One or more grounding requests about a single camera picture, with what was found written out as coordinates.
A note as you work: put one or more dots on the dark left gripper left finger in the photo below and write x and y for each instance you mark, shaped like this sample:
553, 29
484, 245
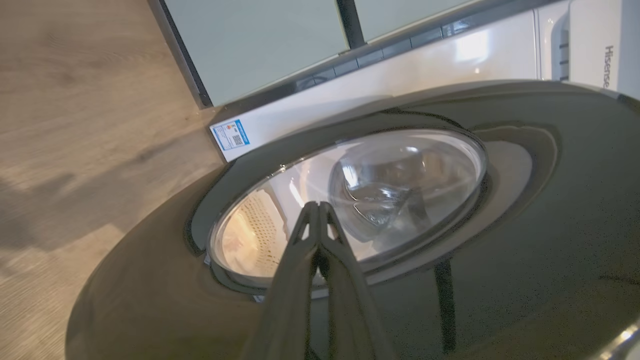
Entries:
290, 300

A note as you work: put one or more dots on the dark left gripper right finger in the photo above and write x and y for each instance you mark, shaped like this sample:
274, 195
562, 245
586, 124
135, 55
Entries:
350, 300

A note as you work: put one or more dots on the black round washer door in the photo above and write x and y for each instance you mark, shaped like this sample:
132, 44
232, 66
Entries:
550, 240

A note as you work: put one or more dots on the white front-load washing machine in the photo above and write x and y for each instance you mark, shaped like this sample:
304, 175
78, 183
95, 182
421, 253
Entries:
400, 75

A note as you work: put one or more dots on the pale green tall cabinet door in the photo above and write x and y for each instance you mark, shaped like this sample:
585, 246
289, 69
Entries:
250, 45

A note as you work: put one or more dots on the blue energy label sticker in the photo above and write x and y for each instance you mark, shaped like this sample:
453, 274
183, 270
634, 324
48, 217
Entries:
230, 135

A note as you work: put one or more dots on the dark cabinet plinth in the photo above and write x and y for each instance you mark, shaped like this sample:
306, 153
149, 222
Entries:
182, 55

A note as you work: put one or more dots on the pale green cabinet drawer front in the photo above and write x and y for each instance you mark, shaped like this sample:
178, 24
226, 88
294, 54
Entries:
395, 15

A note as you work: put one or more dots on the white detergent drawer front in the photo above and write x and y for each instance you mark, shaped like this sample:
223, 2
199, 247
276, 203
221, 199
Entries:
595, 45

